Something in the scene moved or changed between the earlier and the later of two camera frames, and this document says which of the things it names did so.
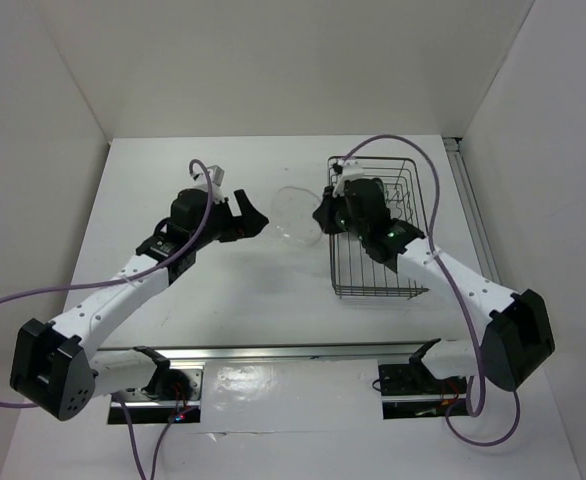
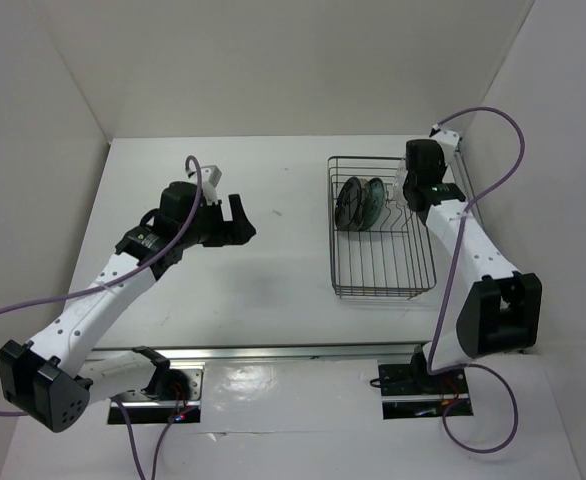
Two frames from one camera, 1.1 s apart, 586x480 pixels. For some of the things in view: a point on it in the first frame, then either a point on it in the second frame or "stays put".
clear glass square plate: x=292 y=217 to x=399 y=180
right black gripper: x=325 y=213 to x=442 y=163
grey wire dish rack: x=358 y=275 stays put
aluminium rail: x=280 y=351 stays put
